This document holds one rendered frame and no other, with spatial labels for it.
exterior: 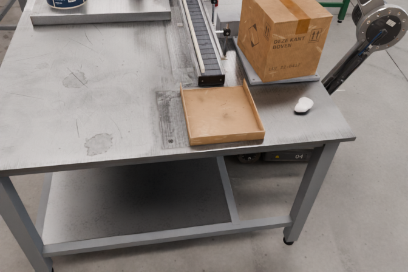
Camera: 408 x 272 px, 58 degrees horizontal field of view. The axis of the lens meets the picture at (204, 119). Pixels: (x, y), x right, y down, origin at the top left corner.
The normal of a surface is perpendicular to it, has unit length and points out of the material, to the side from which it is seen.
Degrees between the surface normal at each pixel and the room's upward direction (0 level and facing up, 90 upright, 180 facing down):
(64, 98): 0
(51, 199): 0
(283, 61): 90
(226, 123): 0
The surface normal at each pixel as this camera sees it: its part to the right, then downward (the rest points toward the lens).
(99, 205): 0.04, -0.73
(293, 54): 0.29, 0.66
